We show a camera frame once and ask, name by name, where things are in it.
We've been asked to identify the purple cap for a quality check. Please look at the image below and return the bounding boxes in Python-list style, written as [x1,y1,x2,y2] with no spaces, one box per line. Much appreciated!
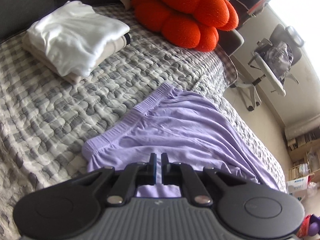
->
[309,214,320,236]

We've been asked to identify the wooden shelf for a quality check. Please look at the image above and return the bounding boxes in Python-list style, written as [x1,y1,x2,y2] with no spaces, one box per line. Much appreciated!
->
[285,137,320,195]

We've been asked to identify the pale curtain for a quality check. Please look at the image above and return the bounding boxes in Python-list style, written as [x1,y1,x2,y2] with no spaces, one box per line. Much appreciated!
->
[285,120,320,140]

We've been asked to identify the clear plastic bag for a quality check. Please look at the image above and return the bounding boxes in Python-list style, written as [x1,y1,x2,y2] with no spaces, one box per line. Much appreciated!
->
[307,180,320,196]

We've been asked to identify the white folded garment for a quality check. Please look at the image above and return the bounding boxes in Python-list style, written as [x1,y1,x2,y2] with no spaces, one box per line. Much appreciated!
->
[26,0,130,77]

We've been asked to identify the lavender pants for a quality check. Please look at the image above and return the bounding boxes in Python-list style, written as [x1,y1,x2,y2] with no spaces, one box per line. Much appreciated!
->
[82,81,280,198]

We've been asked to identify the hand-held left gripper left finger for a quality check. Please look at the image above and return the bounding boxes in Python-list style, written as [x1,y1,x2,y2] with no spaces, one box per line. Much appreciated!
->
[72,153,157,205]

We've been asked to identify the white cardboard box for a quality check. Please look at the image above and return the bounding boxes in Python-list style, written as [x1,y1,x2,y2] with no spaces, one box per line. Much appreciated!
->
[286,175,310,200]

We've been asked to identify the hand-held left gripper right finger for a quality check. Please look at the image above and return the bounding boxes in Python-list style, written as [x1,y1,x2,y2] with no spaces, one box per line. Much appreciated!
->
[161,153,242,205]

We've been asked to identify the orange plush cushion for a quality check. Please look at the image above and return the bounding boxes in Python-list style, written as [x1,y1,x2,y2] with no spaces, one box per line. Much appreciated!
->
[131,0,239,53]

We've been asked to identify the grey patterned bag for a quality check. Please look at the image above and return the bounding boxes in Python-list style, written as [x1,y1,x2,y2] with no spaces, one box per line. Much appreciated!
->
[265,42,293,80]

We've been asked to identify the white office chair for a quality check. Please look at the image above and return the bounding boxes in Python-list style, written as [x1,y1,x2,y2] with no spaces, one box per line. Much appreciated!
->
[230,24,305,112]

